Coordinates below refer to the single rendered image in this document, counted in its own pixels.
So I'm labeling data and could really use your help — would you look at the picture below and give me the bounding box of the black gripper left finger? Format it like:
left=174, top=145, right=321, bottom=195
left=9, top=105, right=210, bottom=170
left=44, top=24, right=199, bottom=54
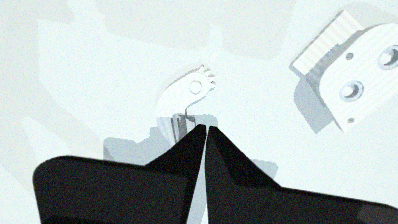
left=32, top=124, right=207, bottom=224

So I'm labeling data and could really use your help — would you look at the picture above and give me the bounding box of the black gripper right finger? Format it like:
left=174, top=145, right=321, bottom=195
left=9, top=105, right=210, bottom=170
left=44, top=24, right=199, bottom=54
left=205, top=126, right=398, bottom=224

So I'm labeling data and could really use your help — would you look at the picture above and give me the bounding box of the grey metal plate with two holes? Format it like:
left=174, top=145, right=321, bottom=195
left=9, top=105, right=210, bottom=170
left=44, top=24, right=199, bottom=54
left=316, top=23, right=398, bottom=133

